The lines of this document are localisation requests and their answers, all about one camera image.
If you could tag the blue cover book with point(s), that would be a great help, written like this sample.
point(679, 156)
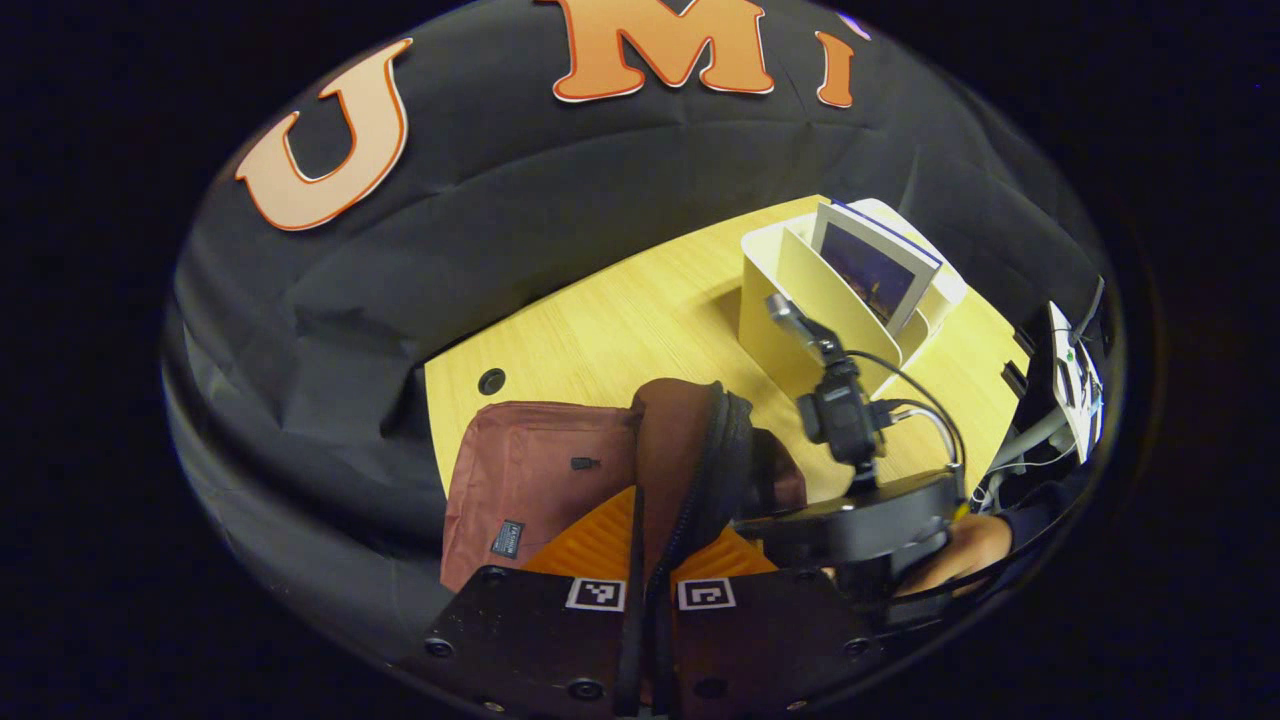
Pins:
point(870, 270)

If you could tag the maroon schoolbag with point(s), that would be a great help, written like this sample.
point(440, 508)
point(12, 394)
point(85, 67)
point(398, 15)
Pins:
point(540, 480)

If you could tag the white electronic device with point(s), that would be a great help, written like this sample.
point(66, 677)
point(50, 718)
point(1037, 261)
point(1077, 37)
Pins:
point(1072, 380)

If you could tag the white bookshelf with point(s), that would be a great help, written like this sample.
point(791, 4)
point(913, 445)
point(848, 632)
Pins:
point(780, 300)

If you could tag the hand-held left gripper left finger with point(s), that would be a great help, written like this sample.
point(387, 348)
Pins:
point(530, 640)

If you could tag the black backdrop cloth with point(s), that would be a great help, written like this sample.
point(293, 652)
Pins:
point(600, 200)

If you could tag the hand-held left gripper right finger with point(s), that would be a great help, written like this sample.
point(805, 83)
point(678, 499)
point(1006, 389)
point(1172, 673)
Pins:
point(760, 640)

